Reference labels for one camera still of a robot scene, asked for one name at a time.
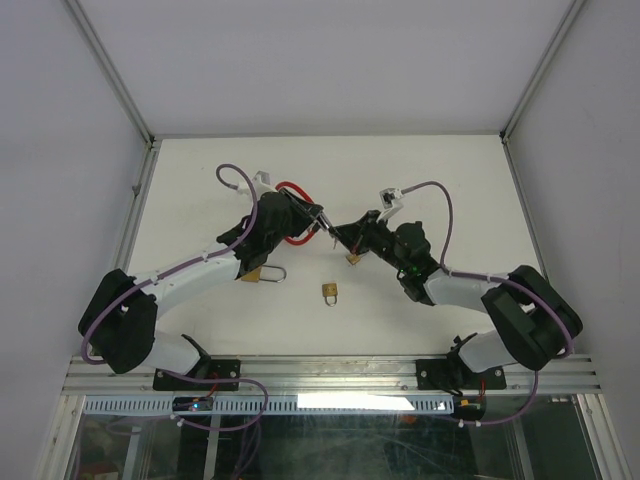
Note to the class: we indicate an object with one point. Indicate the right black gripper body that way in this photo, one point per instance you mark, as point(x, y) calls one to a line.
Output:
point(376, 237)

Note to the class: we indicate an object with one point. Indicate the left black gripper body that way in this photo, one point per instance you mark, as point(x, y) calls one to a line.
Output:
point(296, 222)

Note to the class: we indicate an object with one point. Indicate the silver key bunch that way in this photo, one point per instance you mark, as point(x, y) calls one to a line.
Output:
point(330, 234)

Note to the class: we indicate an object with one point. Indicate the red cable lock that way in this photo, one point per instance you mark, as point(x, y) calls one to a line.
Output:
point(294, 238)

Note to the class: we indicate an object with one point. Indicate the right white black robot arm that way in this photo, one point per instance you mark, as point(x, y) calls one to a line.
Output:
point(532, 323)

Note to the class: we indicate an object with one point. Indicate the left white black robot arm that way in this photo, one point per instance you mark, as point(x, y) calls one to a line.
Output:
point(119, 325)

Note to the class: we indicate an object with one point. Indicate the small brass padlock long shackle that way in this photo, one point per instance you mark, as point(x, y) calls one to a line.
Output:
point(353, 259)

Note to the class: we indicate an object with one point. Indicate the large brass padlock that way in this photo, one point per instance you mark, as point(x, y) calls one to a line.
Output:
point(266, 274)

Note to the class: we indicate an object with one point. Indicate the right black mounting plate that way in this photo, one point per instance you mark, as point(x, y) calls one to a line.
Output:
point(452, 375)

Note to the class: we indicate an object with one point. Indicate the black mounting plate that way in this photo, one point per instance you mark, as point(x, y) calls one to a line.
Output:
point(214, 374)
point(452, 375)

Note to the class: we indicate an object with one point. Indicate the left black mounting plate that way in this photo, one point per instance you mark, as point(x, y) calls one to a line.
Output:
point(214, 374)

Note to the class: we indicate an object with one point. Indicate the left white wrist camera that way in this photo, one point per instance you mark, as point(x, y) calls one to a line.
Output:
point(260, 183)

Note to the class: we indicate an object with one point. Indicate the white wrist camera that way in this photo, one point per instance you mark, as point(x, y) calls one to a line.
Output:
point(391, 199)
point(260, 183)

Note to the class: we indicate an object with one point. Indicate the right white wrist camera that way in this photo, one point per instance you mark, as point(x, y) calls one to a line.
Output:
point(391, 199)

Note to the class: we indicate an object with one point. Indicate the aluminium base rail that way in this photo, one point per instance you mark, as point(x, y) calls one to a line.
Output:
point(367, 374)

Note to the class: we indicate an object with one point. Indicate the white slotted cable duct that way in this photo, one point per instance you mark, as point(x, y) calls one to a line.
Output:
point(297, 404)

